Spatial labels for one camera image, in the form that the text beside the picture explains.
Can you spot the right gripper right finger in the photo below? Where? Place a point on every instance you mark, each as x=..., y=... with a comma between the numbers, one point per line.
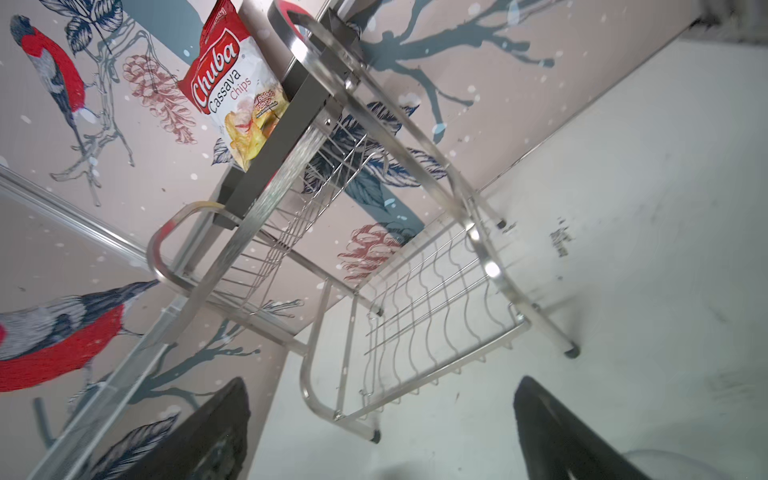
x=556, y=444

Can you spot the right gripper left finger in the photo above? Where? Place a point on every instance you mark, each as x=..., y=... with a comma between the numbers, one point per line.
x=210, y=444

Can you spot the clear glass tumbler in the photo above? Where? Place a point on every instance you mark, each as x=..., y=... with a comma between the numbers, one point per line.
x=665, y=465

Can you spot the steel two-tier dish rack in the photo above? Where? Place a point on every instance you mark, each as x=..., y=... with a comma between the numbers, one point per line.
x=368, y=254

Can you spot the red Chuba chips bag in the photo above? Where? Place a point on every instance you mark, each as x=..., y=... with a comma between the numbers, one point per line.
x=231, y=83

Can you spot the black wall basket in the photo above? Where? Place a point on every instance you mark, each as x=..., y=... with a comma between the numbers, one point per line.
x=308, y=100

